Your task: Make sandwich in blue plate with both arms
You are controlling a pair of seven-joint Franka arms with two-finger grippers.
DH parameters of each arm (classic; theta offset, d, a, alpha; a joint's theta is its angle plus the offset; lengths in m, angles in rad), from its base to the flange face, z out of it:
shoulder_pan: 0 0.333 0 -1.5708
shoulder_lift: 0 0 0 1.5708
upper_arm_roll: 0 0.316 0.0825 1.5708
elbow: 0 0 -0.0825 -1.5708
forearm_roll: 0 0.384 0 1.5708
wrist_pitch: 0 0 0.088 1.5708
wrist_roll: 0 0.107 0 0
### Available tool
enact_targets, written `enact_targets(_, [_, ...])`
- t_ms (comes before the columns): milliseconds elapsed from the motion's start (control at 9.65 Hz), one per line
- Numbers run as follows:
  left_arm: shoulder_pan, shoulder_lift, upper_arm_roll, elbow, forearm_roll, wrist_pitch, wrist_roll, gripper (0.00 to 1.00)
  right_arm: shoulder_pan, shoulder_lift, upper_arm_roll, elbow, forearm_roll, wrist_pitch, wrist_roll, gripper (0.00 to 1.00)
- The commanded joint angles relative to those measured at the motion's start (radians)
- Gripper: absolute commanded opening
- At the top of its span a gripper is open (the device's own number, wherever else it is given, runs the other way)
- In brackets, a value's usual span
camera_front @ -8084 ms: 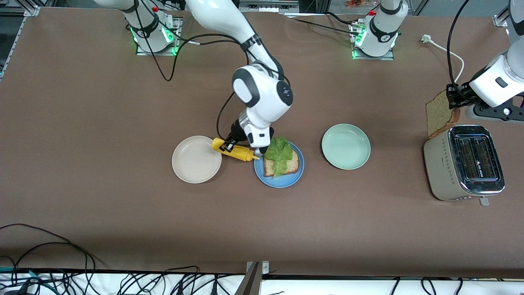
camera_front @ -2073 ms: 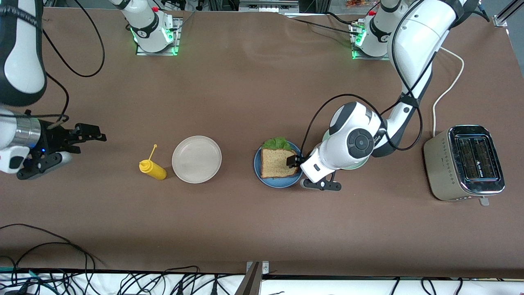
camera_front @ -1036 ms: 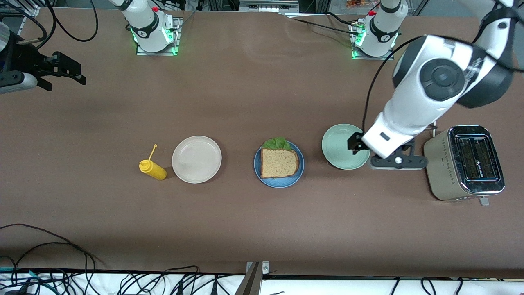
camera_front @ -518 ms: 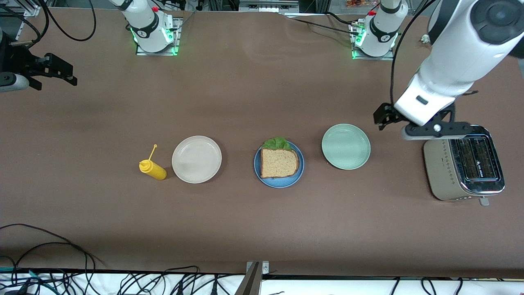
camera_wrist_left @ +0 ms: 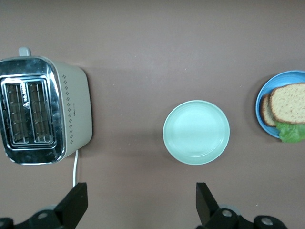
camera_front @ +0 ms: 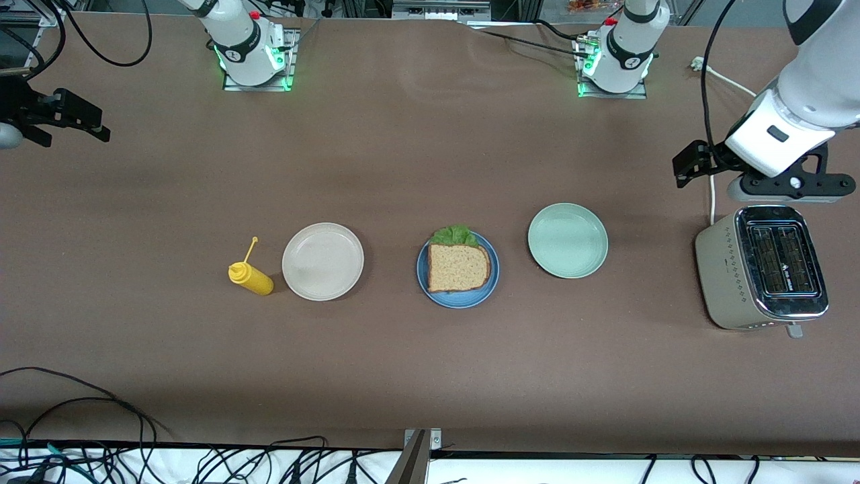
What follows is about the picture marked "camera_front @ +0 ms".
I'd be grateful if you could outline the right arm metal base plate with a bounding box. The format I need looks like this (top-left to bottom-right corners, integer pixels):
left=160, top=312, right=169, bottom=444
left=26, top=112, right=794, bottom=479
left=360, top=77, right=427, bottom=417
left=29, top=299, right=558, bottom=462
left=223, top=28, right=296, bottom=92

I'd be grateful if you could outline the pale green round plate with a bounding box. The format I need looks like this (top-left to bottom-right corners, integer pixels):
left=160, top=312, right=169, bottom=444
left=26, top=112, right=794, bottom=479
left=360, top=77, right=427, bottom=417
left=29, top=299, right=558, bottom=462
left=527, top=202, right=609, bottom=280

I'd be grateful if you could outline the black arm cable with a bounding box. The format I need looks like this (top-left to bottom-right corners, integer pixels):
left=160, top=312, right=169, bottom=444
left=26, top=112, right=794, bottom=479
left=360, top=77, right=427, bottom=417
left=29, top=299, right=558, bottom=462
left=700, top=0, right=740, bottom=172
left=60, top=0, right=153, bottom=68

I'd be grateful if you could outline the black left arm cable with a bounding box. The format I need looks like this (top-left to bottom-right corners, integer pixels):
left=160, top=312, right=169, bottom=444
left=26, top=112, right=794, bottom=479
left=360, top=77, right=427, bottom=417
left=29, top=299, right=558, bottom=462
left=700, top=0, right=740, bottom=172

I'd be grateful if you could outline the grey metal box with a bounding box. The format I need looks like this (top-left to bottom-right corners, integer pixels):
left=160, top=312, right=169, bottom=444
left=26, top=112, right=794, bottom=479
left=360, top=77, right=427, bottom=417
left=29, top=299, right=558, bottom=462
left=392, top=0, right=491, bottom=21

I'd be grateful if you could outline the perforated aluminium frame profile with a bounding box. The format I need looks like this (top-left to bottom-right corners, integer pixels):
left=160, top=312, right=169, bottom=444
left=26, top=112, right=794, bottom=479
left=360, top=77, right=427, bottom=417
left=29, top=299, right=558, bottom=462
left=10, top=7, right=68, bottom=88

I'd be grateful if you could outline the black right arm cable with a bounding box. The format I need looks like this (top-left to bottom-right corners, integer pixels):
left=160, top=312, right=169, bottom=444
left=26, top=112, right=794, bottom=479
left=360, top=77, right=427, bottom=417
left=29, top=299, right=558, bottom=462
left=60, top=0, right=153, bottom=68

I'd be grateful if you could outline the beige and chrome toaster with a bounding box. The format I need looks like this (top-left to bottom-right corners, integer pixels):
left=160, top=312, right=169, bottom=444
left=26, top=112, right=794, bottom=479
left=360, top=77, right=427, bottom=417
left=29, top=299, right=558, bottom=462
left=695, top=204, right=830, bottom=339

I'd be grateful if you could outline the silver table edge bracket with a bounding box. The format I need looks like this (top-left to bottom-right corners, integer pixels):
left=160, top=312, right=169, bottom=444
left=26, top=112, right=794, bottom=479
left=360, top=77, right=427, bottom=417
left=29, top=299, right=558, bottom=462
left=403, top=428, right=442, bottom=450

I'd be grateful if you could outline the green lettuce leaf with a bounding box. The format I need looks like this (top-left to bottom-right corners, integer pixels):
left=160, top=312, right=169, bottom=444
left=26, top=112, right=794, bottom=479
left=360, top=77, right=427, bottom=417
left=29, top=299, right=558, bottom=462
left=429, top=225, right=480, bottom=249

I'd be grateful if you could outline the black base power cable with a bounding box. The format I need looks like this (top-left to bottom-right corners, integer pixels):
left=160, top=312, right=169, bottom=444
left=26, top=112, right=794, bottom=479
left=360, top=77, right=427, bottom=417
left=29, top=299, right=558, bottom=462
left=464, top=20, right=592, bottom=60

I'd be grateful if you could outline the brown bread slice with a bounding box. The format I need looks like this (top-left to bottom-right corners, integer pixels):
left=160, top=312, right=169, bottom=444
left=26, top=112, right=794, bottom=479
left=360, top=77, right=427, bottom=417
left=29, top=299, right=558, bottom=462
left=427, top=243, right=492, bottom=294

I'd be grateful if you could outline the arched black cable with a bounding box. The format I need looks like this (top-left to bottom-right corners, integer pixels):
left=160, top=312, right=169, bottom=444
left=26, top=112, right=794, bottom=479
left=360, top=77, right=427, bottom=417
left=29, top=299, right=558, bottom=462
left=20, top=397, right=159, bottom=465

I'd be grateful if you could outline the yellow mustard squeeze bottle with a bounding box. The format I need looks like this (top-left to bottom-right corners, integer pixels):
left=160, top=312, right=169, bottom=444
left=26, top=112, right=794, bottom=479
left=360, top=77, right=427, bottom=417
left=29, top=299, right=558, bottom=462
left=228, top=237, right=275, bottom=296

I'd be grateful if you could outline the teal cable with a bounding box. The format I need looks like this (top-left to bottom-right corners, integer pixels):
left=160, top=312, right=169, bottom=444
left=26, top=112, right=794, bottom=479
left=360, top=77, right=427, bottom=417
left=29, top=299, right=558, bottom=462
left=0, top=437, right=91, bottom=481

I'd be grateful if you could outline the beige round plate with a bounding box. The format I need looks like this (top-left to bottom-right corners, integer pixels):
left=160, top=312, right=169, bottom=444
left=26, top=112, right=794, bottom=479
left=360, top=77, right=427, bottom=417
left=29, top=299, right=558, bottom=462
left=282, top=223, right=365, bottom=302

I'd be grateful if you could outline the blue round plate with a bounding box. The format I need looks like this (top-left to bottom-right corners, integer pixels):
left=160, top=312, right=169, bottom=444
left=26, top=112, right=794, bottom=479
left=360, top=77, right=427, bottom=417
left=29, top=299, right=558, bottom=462
left=417, top=229, right=500, bottom=309

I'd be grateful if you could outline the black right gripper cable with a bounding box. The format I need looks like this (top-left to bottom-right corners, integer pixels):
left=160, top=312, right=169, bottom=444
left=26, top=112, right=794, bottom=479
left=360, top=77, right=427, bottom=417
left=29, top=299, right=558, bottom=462
left=0, top=0, right=67, bottom=85

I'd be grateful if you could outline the long black table cable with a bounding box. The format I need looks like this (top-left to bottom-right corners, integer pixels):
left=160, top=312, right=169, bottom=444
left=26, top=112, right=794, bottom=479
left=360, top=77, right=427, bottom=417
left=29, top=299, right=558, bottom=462
left=0, top=366, right=174, bottom=438

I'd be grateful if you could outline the white toaster power cord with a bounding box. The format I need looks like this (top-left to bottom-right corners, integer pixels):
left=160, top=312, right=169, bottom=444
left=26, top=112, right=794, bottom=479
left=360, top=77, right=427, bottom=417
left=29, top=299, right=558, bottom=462
left=691, top=56, right=759, bottom=227

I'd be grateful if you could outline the grey metal bar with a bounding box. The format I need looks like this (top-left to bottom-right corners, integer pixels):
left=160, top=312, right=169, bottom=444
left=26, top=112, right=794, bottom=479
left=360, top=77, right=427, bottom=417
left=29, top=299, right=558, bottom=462
left=384, top=430, right=431, bottom=484

